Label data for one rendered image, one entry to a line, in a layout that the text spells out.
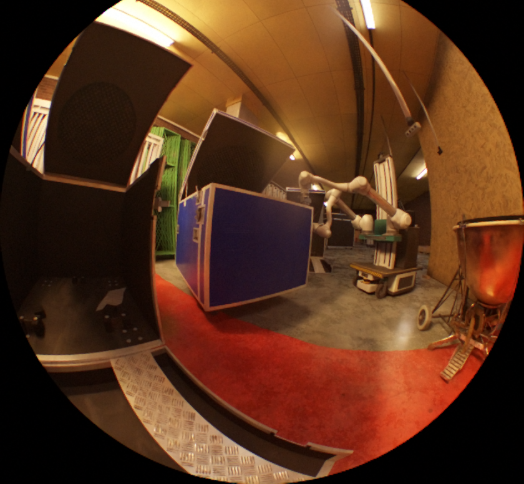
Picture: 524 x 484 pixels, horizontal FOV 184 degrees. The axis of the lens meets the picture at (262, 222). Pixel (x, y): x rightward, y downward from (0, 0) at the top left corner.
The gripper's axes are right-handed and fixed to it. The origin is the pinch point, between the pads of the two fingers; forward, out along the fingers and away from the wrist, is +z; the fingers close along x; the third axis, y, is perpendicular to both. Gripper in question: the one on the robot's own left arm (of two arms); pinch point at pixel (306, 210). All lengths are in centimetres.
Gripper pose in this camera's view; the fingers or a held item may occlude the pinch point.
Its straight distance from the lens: 167.4
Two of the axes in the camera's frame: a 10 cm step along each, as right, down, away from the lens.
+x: 7.8, 0.8, 6.2
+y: 6.3, -1.6, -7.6
